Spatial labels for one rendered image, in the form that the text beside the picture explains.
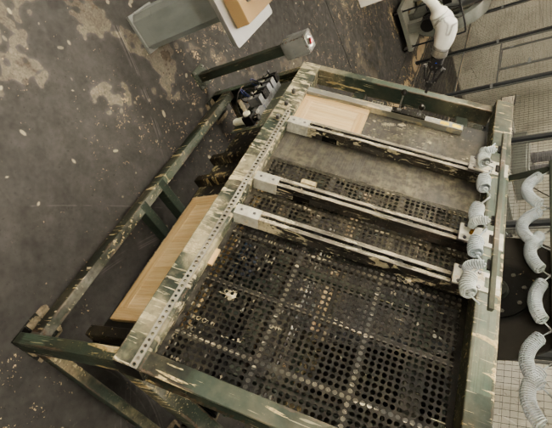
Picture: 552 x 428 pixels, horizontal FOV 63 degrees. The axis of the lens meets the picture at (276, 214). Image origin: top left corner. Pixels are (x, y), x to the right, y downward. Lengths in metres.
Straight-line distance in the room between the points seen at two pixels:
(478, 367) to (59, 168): 2.17
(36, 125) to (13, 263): 0.70
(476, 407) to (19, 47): 2.57
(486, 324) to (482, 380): 0.23
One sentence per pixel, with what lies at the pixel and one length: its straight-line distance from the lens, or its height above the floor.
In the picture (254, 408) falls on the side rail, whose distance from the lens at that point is 1.70.
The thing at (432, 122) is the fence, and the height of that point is 1.57.
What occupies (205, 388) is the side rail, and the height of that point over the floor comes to 1.12.
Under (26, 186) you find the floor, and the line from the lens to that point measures 2.56.
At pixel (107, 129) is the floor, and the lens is 2.86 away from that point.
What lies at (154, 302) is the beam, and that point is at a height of 0.82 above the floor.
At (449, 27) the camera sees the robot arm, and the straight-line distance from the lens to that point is 2.70.
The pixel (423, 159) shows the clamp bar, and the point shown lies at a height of 1.58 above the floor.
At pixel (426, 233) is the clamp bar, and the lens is 2.19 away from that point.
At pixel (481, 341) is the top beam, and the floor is 1.91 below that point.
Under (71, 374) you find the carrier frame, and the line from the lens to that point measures 2.50.
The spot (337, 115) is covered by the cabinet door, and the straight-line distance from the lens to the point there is 2.78.
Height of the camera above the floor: 2.27
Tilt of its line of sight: 34 degrees down
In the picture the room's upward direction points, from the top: 85 degrees clockwise
